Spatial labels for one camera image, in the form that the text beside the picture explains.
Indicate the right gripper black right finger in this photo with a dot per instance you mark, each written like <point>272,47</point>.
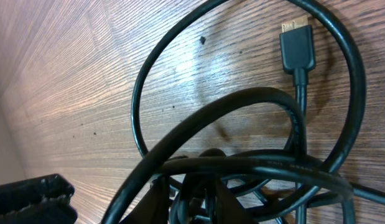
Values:
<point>198,199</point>

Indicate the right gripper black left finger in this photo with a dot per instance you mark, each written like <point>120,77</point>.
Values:
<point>44,199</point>

